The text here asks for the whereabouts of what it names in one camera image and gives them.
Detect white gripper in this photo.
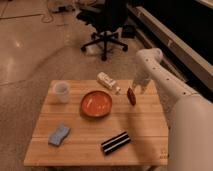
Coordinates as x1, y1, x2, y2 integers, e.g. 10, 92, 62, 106
131, 71, 151, 94

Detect dark red pepper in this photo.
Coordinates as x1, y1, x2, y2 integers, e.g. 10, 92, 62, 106
127, 87, 136, 106

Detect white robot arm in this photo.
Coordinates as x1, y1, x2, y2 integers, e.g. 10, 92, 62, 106
136, 48, 213, 171

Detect white ceramic cup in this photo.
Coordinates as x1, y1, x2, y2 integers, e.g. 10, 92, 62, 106
53, 81, 70, 103

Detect white plastic bottle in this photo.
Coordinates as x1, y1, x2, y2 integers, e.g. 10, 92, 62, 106
97, 72, 121, 94

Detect orange bowl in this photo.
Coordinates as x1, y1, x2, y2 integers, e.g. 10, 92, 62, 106
80, 90, 112, 117

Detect black white striped box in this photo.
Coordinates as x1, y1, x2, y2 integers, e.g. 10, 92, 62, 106
101, 132, 131, 155

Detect small black box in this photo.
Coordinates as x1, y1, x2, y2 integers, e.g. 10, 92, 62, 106
121, 25, 136, 38

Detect wooden table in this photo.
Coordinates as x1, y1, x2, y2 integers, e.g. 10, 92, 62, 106
24, 80, 168, 167

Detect black office chair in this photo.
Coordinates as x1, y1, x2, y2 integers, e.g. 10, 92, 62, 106
77, 0, 128, 61

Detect blue sponge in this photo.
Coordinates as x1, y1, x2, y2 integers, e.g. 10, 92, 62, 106
48, 124, 71, 146

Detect long wall bench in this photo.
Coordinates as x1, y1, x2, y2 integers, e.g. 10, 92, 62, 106
127, 0, 213, 98

